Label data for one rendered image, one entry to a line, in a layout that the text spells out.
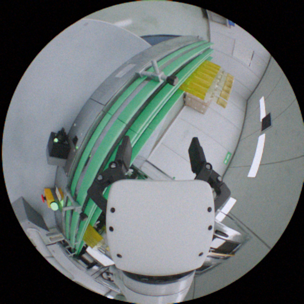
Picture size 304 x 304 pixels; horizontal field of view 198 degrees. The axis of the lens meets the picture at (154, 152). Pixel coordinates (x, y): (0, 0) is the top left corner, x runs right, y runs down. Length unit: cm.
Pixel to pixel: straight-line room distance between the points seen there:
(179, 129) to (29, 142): 373
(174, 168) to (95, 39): 348
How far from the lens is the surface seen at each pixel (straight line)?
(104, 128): 28
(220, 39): 516
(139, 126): 31
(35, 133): 40
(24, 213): 58
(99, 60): 40
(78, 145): 32
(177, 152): 348
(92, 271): 175
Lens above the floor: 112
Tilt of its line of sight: 16 degrees down
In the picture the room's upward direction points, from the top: 125 degrees clockwise
